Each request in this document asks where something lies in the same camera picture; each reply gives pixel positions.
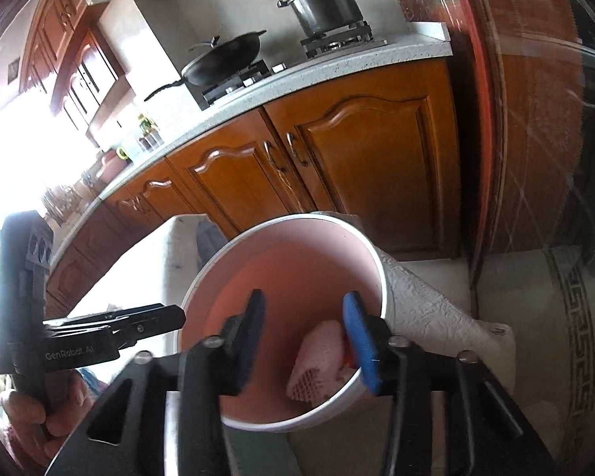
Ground embossed white cloth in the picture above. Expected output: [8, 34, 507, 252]
[376, 247, 517, 393]

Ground grey speckled kitchen countertop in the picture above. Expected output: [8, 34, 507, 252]
[44, 22, 453, 263]

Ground grey blue cloth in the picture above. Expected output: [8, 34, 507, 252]
[196, 221, 230, 259]

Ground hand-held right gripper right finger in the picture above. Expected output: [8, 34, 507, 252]
[342, 292, 561, 476]

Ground wooden wall cabinets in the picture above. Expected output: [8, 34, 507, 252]
[19, 0, 136, 136]

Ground large white table cloth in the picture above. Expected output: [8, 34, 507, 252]
[50, 213, 229, 358]

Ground wooden cabinet door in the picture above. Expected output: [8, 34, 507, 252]
[264, 59, 461, 259]
[166, 109, 319, 241]
[139, 160, 215, 239]

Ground person's left hand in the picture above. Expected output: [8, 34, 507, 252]
[2, 369, 90, 472]

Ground gas stove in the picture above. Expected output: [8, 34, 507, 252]
[201, 20, 390, 108]

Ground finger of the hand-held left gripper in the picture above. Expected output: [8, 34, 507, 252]
[110, 323, 147, 353]
[82, 302, 186, 339]

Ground pink foam fruit net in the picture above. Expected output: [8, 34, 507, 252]
[286, 320, 360, 402]

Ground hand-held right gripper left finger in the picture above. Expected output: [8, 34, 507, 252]
[44, 288, 269, 476]

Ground steel pot with lid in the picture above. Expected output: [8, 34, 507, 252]
[278, 0, 365, 38]

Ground pink plastic bucket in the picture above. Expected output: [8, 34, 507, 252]
[176, 213, 390, 432]

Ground black wok with lid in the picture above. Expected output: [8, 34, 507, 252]
[144, 29, 269, 102]

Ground red framed glass door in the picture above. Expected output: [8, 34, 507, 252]
[377, 0, 595, 457]

